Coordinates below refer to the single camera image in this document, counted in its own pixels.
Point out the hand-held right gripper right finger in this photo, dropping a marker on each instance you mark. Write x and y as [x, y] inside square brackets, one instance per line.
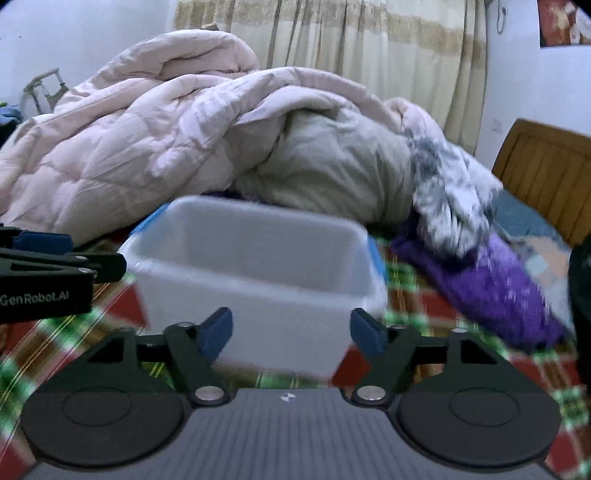
[365, 330]

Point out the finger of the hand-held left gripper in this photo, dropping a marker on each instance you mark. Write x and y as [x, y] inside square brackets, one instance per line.
[41, 242]
[55, 264]

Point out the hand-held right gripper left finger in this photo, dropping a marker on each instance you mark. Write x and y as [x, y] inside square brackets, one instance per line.
[218, 328]

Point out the red green plaid bed sheet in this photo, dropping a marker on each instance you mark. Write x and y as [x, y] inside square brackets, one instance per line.
[461, 350]

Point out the purple garment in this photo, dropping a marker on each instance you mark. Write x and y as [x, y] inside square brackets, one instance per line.
[489, 286]

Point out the pink quilt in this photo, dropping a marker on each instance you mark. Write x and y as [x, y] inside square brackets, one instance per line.
[138, 138]

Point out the white grey patterned cloth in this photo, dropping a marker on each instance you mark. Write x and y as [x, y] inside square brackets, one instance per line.
[452, 198]

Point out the beige quilt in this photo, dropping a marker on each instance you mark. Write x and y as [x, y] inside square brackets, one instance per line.
[332, 161]

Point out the blue printed pillow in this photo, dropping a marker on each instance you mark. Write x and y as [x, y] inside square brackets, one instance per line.
[531, 230]

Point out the dark object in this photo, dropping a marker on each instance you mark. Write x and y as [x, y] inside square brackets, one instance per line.
[581, 304]

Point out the wooden headboard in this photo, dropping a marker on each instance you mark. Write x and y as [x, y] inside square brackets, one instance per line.
[545, 175]

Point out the beige curtain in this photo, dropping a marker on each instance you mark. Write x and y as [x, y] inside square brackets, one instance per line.
[351, 55]

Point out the grey folding frame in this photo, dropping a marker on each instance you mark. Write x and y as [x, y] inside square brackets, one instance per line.
[44, 90]

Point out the wall socket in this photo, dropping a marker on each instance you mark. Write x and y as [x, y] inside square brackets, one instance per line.
[497, 126]

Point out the wall poster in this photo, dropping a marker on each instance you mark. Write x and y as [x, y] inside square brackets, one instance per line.
[563, 23]

